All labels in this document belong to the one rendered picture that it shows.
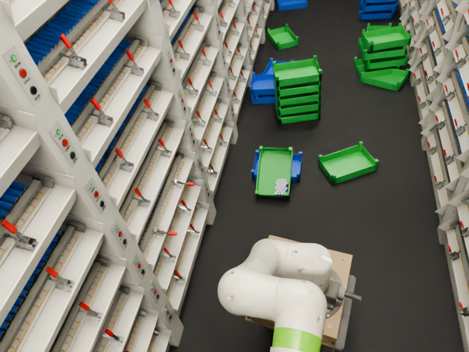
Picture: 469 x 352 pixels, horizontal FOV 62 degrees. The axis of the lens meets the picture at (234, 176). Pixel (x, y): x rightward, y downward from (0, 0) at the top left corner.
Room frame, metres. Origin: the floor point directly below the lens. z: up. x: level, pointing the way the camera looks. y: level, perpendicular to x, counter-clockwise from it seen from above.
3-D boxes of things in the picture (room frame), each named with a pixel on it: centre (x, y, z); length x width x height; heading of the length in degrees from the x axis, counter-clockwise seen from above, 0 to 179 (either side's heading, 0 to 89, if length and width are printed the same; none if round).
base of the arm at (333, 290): (0.67, -0.26, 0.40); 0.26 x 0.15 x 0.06; 58
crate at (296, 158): (1.72, -0.28, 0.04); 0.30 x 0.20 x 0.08; 71
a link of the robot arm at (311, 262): (0.70, -0.20, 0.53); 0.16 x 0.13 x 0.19; 66
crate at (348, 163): (1.64, -0.71, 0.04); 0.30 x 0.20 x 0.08; 100
